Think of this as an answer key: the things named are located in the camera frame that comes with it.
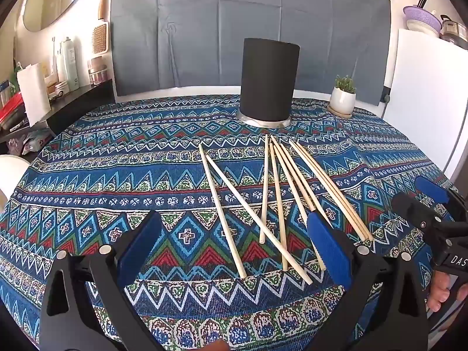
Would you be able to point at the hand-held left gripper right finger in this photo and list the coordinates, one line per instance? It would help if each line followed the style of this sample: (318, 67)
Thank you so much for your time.
(329, 252)

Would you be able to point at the red packet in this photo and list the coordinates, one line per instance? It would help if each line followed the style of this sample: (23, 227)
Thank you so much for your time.
(11, 108)

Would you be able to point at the black cylindrical utensil holder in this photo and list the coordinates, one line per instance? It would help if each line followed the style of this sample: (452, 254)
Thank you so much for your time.
(268, 80)

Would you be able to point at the oval wall mirror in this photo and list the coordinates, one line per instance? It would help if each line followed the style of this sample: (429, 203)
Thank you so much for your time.
(55, 0)

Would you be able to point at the bundle of wooden chopsticks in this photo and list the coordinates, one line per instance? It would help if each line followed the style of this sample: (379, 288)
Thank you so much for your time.
(262, 224)

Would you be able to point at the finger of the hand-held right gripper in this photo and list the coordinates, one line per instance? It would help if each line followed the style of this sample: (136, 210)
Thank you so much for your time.
(431, 188)
(413, 210)

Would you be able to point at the tall white bottle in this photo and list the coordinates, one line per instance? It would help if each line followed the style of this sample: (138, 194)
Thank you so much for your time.
(69, 65)

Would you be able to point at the white chair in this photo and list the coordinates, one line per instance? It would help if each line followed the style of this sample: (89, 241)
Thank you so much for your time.
(9, 175)

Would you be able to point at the person's right hand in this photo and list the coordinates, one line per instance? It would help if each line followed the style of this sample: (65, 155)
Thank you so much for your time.
(438, 292)

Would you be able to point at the small succulent in white pot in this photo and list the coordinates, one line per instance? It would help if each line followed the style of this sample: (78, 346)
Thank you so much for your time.
(342, 98)

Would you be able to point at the white refrigerator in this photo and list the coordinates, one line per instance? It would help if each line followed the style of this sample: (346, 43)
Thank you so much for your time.
(420, 98)

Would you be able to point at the white bowl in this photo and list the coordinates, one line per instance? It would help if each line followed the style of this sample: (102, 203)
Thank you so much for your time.
(420, 29)

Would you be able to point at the purple colander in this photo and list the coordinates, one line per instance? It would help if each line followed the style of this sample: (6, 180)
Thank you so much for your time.
(420, 16)

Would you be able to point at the white cream jar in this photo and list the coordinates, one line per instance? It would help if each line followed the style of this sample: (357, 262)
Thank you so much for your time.
(58, 88)

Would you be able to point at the white paper bag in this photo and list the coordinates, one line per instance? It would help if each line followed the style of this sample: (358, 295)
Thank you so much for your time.
(33, 95)

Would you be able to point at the wooden paddle hairbrush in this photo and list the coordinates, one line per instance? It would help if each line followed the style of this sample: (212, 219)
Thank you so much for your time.
(100, 38)

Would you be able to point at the black chopsticks pair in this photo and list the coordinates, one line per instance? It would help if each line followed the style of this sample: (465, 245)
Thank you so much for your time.
(423, 0)

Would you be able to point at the black wall plug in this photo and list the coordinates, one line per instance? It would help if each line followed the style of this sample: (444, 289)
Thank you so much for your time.
(384, 97)

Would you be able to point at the wooden plant saucer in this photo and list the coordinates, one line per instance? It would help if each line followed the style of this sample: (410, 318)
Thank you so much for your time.
(343, 115)

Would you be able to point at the pink patterned packet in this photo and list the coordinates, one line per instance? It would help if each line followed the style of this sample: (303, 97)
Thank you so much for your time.
(33, 140)

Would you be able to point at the black side shelf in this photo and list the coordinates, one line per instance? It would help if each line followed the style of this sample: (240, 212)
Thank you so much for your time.
(73, 98)

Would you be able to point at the blue patterned tablecloth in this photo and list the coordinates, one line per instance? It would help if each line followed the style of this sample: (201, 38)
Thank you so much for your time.
(109, 175)

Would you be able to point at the pink jar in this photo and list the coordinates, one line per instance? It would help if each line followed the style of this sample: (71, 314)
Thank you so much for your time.
(98, 75)

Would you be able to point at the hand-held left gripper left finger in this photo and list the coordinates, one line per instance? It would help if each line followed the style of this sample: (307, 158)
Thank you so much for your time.
(140, 248)

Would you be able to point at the grey-blue cloth backdrop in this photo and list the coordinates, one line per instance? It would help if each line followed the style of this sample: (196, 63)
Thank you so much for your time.
(182, 25)

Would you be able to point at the steel cooking pot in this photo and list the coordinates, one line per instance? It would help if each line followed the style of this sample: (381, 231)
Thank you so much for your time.
(453, 31)

